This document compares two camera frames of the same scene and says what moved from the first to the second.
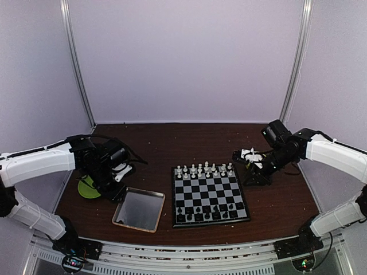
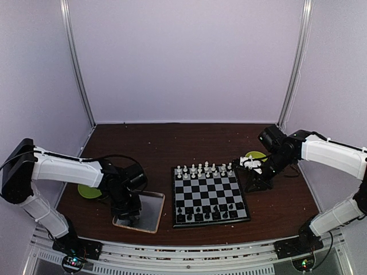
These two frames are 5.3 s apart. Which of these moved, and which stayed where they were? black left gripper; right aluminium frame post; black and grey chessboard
Moved: black left gripper
Stayed: right aluminium frame post; black and grey chessboard
